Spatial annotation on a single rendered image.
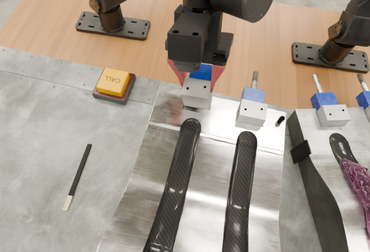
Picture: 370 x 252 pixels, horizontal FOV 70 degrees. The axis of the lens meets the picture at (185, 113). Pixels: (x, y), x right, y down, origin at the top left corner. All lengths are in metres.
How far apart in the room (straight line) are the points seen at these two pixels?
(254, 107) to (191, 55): 0.22
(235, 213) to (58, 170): 0.36
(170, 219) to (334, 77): 0.56
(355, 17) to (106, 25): 0.59
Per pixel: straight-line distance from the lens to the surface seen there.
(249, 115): 0.51
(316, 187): 0.58
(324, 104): 0.64
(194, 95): 0.47
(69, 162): 0.62
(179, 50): 0.34
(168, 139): 0.50
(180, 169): 0.49
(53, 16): 0.89
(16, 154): 0.67
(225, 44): 0.43
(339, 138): 0.64
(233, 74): 0.70
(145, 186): 0.48
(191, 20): 0.38
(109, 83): 0.64
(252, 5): 0.35
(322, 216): 0.58
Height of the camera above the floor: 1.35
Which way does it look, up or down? 61 degrees down
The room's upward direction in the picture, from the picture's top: 4 degrees clockwise
